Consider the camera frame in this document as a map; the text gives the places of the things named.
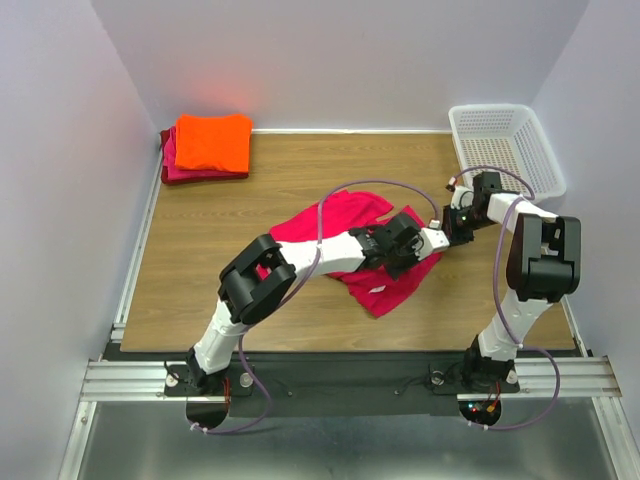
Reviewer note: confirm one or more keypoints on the folded orange t shirt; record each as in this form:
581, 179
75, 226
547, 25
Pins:
213, 143

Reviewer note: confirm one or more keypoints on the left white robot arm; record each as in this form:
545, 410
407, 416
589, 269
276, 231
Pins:
255, 283

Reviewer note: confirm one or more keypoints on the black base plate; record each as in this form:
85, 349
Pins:
340, 384

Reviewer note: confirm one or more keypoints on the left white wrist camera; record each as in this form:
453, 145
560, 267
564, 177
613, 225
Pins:
434, 240

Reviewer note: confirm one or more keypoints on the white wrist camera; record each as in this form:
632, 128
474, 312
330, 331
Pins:
462, 196
434, 240

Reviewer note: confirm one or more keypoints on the folded pink t shirt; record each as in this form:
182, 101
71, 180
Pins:
172, 160

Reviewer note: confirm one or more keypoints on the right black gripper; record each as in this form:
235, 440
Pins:
455, 237

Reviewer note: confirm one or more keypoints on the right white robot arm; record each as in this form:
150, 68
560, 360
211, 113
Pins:
537, 263

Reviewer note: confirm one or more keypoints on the folded dark red t shirt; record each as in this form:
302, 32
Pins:
167, 181

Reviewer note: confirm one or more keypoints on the white plastic basket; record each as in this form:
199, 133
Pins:
508, 136

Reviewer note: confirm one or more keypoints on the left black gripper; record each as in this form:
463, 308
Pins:
394, 271

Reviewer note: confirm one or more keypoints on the aluminium frame rail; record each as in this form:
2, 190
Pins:
147, 381

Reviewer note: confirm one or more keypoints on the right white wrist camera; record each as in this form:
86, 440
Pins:
462, 196

